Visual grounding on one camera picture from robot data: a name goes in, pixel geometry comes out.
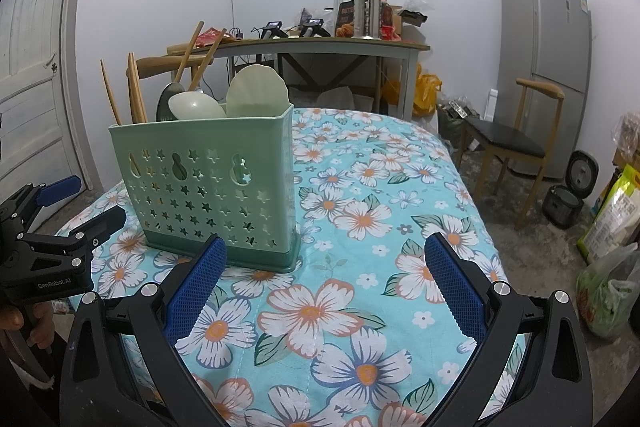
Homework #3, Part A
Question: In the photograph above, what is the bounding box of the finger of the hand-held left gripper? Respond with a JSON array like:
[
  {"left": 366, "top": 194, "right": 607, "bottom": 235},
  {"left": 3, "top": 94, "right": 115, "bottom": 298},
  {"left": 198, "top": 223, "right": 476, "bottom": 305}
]
[
  {"left": 0, "top": 175, "right": 82, "bottom": 238},
  {"left": 17, "top": 206, "right": 127, "bottom": 258}
]

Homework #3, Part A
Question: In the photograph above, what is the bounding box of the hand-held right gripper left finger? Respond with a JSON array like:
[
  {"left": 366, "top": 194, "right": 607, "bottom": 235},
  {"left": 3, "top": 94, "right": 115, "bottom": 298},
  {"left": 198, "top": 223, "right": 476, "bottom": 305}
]
[{"left": 59, "top": 234, "right": 228, "bottom": 427}]

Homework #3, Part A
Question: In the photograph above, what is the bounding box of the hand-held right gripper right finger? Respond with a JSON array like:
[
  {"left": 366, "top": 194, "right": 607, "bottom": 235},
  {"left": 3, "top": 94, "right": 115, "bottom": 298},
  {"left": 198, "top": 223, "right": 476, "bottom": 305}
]
[{"left": 424, "top": 232, "right": 593, "bottom": 427}]

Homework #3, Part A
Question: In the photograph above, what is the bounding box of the green plastic utensil holder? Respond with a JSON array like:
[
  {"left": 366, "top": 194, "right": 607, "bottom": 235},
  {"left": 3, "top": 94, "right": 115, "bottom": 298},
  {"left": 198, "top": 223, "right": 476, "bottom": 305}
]
[{"left": 109, "top": 103, "right": 303, "bottom": 274}]

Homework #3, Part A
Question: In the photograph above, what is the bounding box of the metal spoon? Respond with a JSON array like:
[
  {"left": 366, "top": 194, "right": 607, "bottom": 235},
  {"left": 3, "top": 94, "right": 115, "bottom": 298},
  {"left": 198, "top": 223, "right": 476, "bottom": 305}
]
[{"left": 156, "top": 81, "right": 187, "bottom": 123}]

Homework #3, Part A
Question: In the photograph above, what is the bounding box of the cream plastic ladle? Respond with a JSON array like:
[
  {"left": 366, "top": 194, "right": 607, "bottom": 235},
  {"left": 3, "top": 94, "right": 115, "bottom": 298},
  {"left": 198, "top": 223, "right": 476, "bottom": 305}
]
[{"left": 168, "top": 90, "right": 227, "bottom": 120}]

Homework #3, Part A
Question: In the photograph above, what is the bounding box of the cream plastic rice paddle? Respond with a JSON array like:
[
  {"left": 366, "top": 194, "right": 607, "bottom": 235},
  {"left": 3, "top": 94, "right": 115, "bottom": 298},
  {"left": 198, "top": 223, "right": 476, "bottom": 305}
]
[{"left": 225, "top": 64, "right": 291, "bottom": 118}]

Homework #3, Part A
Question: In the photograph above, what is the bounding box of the person's left hand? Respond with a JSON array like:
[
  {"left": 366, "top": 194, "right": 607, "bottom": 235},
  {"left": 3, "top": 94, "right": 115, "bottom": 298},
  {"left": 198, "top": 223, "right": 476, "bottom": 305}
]
[{"left": 0, "top": 302, "right": 53, "bottom": 350}]

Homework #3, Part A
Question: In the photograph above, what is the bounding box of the floral blue tablecloth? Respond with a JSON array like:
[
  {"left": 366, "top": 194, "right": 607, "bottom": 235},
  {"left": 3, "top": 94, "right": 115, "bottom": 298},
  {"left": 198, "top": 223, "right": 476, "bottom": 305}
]
[{"left": 55, "top": 107, "right": 527, "bottom": 427}]

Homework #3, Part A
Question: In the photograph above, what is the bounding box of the white panel door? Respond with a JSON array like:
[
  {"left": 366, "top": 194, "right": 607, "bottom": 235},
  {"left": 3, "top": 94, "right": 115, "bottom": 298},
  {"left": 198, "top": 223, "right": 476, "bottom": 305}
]
[{"left": 0, "top": 0, "right": 97, "bottom": 204}]

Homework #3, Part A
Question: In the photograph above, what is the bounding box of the black rice cooker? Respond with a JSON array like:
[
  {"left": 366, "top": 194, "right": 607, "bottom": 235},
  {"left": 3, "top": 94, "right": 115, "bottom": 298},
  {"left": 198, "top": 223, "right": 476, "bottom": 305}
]
[{"left": 542, "top": 150, "right": 601, "bottom": 229}]

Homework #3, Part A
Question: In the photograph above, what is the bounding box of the wooden chair with black seat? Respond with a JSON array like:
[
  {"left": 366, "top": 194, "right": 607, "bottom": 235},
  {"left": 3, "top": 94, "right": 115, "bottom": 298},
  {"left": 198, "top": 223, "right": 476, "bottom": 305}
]
[
  {"left": 456, "top": 78, "right": 566, "bottom": 229},
  {"left": 135, "top": 54, "right": 216, "bottom": 83}
]

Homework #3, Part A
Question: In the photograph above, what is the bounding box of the clear bag of greens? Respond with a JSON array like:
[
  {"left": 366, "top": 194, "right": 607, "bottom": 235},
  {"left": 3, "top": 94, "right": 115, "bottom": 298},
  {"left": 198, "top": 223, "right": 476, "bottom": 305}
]
[{"left": 574, "top": 242, "right": 640, "bottom": 340}]

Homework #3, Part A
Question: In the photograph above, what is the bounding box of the green yellow rice bag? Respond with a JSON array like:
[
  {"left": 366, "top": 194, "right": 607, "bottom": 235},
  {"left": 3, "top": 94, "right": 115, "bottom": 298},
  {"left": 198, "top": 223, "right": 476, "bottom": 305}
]
[{"left": 576, "top": 164, "right": 640, "bottom": 264}]

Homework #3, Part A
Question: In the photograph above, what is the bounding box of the pile of floor clutter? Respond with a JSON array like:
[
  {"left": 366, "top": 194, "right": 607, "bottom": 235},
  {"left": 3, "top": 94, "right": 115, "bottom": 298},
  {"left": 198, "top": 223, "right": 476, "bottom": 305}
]
[{"left": 439, "top": 96, "right": 484, "bottom": 124}]

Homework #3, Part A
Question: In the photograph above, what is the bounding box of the yellow plastic bag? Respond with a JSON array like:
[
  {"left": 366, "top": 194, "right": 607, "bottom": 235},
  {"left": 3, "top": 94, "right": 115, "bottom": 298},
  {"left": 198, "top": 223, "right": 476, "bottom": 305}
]
[{"left": 411, "top": 62, "right": 444, "bottom": 116}]

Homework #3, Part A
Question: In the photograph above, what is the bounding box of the red snack bag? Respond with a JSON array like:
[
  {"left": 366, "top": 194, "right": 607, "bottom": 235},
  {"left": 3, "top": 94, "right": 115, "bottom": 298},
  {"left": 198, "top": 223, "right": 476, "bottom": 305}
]
[{"left": 194, "top": 28, "right": 236, "bottom": 46}]

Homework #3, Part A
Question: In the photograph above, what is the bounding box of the white bag under desk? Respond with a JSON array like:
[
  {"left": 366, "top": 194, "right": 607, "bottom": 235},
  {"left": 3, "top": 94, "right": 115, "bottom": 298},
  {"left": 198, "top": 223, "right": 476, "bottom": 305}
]
[{"left": 289, "top": 86, "right": 374, "bottom": 111}]

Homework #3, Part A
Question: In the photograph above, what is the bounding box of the grey refrigerator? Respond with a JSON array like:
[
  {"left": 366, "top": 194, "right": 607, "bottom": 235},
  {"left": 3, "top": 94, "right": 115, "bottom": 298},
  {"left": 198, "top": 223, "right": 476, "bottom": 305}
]
[{"left": 494, "top": 0, "right": 594, "bottom": 181}]

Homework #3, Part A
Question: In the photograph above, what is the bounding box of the black device on desk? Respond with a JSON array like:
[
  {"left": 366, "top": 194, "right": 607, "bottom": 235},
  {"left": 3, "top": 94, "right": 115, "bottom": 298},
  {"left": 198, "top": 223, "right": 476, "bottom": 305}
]
[
  {"left": 257, "top": 20, "right": 289, "bottom": 40},
  {"left": 299, "top": 19, "right": 331, "bottom": 39}
]

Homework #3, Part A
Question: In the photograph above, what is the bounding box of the brown box on desk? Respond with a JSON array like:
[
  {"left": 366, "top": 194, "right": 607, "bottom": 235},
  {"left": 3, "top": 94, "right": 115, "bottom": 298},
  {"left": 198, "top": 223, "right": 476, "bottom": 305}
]
[{"left": 392, "top": 7, "right": 429, "bottom": 41}]

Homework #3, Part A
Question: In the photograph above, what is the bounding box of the wooden desk with grey legs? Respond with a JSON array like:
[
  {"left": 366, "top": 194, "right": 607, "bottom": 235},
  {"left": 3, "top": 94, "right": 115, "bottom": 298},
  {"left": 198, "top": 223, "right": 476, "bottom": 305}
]
[{"left": 166, "top": 37, "right": 432, "bottom": 121}]

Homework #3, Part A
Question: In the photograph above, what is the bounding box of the metal canister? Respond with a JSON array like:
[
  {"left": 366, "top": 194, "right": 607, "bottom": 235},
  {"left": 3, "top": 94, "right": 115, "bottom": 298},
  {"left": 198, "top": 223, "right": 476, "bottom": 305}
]
[{"left": 353, "top": 0, "right": 384, "bottom": 40}]

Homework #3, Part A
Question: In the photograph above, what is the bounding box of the dark bread print box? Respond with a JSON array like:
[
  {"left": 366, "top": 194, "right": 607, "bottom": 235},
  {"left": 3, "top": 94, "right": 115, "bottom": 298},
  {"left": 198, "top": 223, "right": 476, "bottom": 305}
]
[{"left": 334, "top": 0, "right": 357, "bottom": 39}]

